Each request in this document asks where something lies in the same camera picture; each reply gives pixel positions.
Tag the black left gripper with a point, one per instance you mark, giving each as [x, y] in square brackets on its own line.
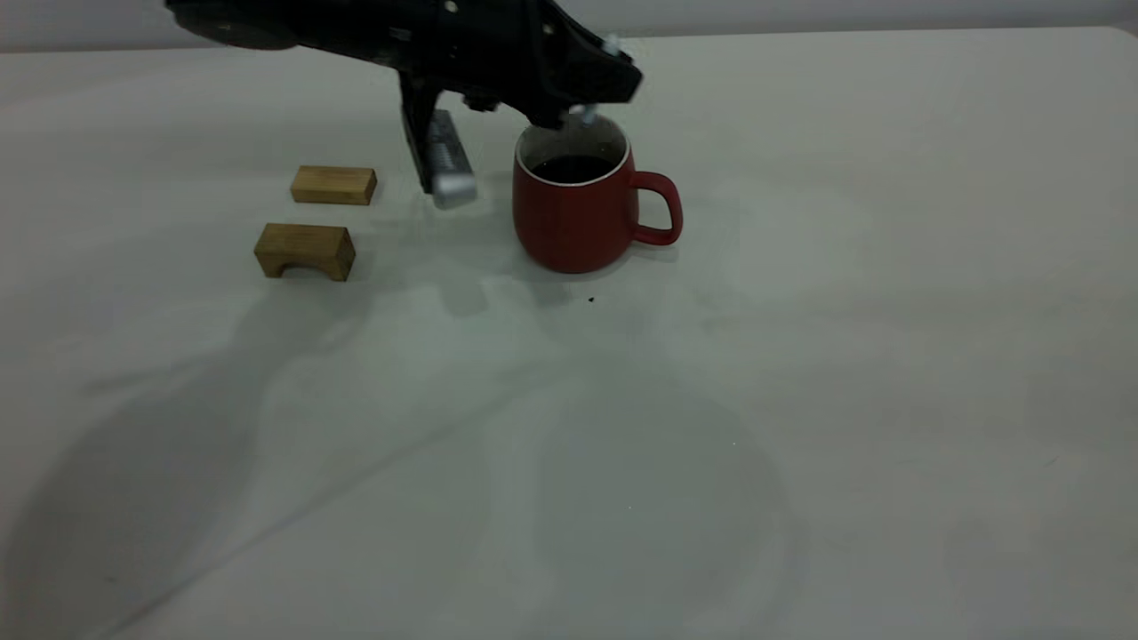
[480, 44]

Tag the flat rectangular wooden block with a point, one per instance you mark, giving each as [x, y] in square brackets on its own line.
[333, 185]

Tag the dark coffee liquid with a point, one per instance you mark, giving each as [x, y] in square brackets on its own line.
[573, 169]

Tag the red mug with white inside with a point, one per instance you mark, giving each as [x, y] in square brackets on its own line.
[569, 222]

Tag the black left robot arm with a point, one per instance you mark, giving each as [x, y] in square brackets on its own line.
[293, 22]

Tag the arched wooden block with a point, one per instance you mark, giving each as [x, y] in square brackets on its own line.
[307, 244]

